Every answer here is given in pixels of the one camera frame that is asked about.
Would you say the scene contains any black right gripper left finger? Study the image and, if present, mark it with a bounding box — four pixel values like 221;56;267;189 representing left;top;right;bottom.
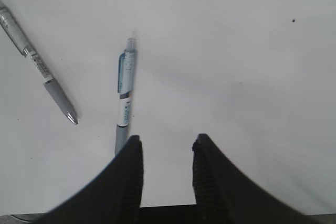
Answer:
35;135;143;223

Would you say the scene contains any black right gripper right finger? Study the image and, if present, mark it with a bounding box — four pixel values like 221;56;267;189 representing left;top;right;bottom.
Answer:
192;134;316;223

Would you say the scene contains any blue white retractable pen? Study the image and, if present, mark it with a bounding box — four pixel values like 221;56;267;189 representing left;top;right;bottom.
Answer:
114;34;137;155

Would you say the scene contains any grey white retractable pen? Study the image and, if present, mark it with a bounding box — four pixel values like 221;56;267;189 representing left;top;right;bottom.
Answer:
1;2;78;125

